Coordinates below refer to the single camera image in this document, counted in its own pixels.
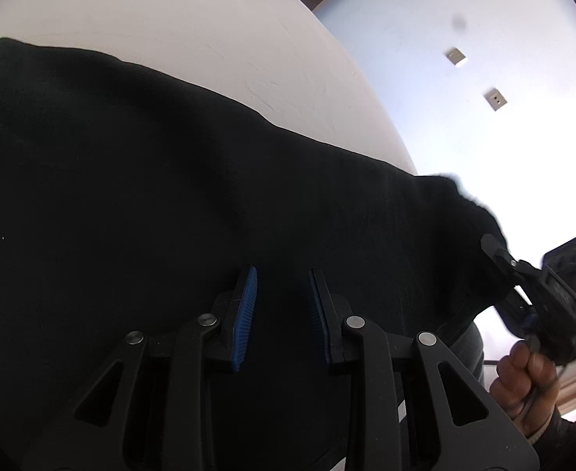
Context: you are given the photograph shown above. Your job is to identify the black pants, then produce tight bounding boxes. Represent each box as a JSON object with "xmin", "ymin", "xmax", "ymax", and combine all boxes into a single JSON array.
[{"xmin": 0, "ymin": 39, "xmax": 509, "ymax": 470}]

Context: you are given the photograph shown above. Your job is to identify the right hand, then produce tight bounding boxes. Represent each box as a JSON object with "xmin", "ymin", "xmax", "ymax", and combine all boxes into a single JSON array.
[{"xmin": 489, "ymin": 340, "xmax": 560, "ymax": 437}]

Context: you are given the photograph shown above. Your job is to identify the silver wall socket plate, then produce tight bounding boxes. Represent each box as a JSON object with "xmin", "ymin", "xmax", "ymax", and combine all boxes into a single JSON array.
[{"xmin": 484, "ymin": 88, "xmax": 507, "ymax": 112}]

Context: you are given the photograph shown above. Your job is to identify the silver wall switch plate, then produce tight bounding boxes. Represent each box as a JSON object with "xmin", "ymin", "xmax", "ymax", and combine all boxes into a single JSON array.
[{"xmin": 445, "ymin": 48, "xmax": 466, "ymax": 65}]

